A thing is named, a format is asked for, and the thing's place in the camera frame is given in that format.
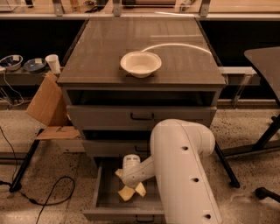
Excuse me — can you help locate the blue bowl near cup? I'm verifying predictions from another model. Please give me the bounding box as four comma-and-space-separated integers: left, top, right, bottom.
24, 58, 46, 74

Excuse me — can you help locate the black chair caster foot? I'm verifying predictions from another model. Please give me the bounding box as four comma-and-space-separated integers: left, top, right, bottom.
255, 187, 280, 203

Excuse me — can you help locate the black table leg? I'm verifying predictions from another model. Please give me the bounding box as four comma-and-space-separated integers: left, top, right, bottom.
214, 143, 240, 188
9, 139, 39, 193

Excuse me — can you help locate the grey bottom drawer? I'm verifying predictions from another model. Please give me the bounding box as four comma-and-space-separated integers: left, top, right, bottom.
83, 157, 166, 224

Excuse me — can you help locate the white paper cup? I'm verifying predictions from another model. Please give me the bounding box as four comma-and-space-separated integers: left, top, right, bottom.
45, 54, 60, 74

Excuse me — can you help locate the black floor cable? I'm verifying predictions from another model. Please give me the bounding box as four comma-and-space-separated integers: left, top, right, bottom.
0, 125, 76, 224

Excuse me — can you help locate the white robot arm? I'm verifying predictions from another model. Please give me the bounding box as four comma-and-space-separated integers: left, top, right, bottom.
115, 119, 222, 224

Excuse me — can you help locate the black left table leg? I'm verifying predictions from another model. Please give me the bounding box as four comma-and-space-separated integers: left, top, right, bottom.
9, 139, 39, 193

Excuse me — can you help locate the grey middle drawer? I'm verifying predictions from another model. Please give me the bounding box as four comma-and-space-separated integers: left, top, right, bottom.
82, 140, 150, 158

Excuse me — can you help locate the blue bowl far left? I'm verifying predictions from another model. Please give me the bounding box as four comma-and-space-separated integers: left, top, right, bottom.
0, 54, 23, 71

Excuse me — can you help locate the grey top drawer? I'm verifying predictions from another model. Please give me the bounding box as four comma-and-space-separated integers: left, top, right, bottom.
66, 105, 217, 130

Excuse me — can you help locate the brown cardboard box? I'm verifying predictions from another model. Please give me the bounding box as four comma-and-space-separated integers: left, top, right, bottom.
26, 71, 80, 140

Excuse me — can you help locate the grey drawer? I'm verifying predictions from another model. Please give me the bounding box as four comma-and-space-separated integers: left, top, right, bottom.
82, 140, 150, 158
83, 157, 166, 224
66, 105, 217, 130

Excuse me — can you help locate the black right table leg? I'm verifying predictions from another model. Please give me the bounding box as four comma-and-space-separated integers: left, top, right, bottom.
214, 143, 240, 188

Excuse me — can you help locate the grey drawer cabinet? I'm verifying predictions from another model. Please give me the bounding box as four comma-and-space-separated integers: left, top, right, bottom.
57, 17, 227, 165

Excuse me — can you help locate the yellow sponge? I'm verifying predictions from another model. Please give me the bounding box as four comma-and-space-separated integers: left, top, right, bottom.
118, 186, 135, 201

